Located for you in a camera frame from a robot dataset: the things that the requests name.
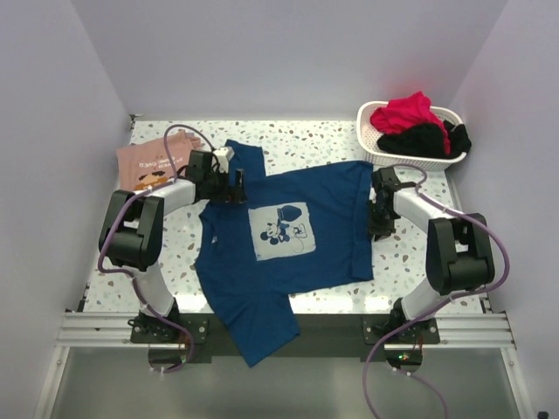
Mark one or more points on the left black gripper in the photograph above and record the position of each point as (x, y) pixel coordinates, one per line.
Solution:
(237, 191)

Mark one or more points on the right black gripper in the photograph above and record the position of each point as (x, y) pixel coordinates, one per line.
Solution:
(380, 231)

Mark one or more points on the blue t shirt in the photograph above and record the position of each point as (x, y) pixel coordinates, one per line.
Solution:
(300, 231)

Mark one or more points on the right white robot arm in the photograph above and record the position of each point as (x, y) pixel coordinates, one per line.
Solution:
(459, 255)

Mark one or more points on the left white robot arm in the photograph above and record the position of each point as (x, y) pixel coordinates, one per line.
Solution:
(132, 234)

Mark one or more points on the white plastic basket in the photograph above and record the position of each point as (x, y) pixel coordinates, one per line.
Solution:
(367, 137)

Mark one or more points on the black t shirt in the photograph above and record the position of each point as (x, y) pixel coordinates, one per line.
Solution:
(426, 140)

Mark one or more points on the folded pink t shirt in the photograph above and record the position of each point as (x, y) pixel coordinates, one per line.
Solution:
(147, 165)

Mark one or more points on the red t shirt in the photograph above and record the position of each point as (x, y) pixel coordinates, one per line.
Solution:
(401, 114)

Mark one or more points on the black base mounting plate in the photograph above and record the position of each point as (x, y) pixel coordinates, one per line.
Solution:
(203, 337)

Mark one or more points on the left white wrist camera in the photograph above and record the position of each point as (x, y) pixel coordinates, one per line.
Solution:
(223, 157)

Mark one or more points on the aluminium frame rail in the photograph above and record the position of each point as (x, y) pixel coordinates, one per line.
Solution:
(95, 330)

